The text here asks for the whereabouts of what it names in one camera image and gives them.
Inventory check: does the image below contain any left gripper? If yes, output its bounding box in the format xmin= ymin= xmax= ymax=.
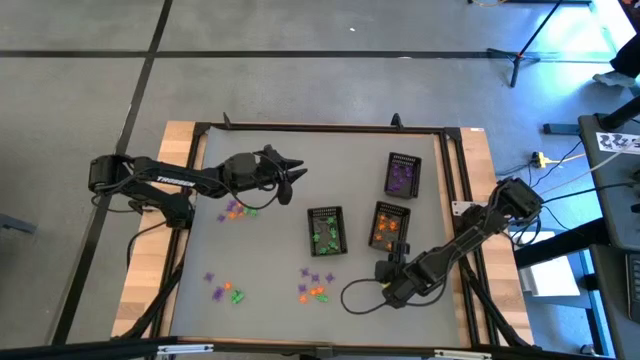
xmin=223 ymin=144 xmax=309 ymax=206

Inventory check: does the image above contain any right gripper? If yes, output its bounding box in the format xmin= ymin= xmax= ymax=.
xmin=375 ymin=242 xmax=436 ymax=309

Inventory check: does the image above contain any black slotted plastic basket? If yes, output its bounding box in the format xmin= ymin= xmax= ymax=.
xmin=306 ymin=205 xmax=349 ymax=258
xmin=383 ymin=152 xmax=423 ymax=200
xmin=368 ymin=200 xmax=412 ymax=253

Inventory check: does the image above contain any grey table mat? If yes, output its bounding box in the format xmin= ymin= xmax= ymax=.
xmin=171 ymin=128 xmax=462 ymax=347

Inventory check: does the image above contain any white box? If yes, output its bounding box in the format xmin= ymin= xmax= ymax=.
xmin=519 ymin=254 xmax=582 ymax=297

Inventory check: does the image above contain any grey side desk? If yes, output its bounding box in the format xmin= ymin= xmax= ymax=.
xmin=579 ymin=114 xmax=640 ymax=360

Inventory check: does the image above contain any black keyboard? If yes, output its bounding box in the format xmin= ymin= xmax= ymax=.
xmin=626 ymin=252 xmax=640 ymax=321

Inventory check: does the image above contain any black tripod stand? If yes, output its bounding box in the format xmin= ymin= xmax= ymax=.
xmin=487 ymin=0 xmax=567 ymax=89

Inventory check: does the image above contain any white printed marker sheet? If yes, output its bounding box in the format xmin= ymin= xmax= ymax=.
xmin=596 ymin=131 xmax=640 ymax=154

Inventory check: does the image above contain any grey floor object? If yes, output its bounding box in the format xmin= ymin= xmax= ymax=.
xmin=0 ymin=212 xmax=39 ymax=235

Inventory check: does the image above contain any person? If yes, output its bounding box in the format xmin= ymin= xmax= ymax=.
xmin=592 ymin=0 xmax=640 ymax=91

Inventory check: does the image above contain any black metal table frame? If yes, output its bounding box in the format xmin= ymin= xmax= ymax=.
xmin=112 ymin=112 xmax=534 ymax=360

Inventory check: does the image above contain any black sleeved gripper cable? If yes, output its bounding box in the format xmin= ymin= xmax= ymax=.
xmin=340 ymin=277 xmax=399 ymax=316

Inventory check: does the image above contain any silver metal bracket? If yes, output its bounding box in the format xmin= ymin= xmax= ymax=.
xmin=156 ymin=343 xmax=215 ymax=356
xmin=433 ymin=349 xmax=494 ymax=360

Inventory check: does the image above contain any black desk post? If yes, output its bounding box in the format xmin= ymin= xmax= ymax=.
xmin=597 ymin=96 xmax=640 ymax=132

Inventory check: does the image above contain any black frame beam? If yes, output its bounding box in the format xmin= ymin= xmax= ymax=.
xmin=0 ymin=337 xmax=179 ymax=360

